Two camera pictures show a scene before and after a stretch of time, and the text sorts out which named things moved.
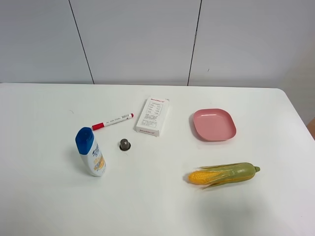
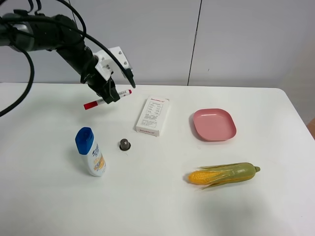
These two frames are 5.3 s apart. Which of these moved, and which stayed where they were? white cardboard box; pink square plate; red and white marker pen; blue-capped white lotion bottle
Moved: red and white marker pen
Stayed: blue-capped white lotion bottle; white cardboard box; pink square plate
